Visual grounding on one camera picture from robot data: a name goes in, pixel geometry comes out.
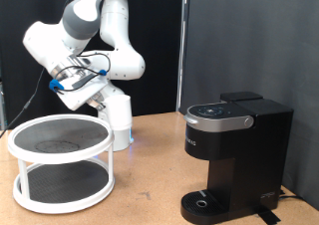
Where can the white two-tier turntable shelf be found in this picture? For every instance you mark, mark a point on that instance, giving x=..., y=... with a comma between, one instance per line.
x=63, y=181

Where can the black Keurig coffee machine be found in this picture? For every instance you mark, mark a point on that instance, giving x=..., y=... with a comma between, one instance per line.
x=246, y=152

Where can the dark gray backdrop panel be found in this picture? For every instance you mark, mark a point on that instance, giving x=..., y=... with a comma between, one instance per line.
x=249, y=36

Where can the white mug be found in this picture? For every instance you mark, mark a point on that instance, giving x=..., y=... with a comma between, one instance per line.
x=119, y=113

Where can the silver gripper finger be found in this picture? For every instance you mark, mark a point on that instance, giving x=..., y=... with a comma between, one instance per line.
x=99, y=97
x=93, y=105

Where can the black curtain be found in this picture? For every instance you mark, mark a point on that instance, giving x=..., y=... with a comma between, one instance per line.
x=156, y=69

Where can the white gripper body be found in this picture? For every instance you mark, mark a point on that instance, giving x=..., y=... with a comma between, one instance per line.
x=83, y=92

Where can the gray vertical frame post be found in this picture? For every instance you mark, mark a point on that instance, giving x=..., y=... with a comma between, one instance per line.
x=2, y=112

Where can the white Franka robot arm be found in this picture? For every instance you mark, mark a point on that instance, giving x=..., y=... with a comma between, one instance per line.
x=116, y=62

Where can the black tape strip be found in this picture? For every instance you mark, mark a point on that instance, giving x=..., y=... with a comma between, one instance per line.
x=269, y=216

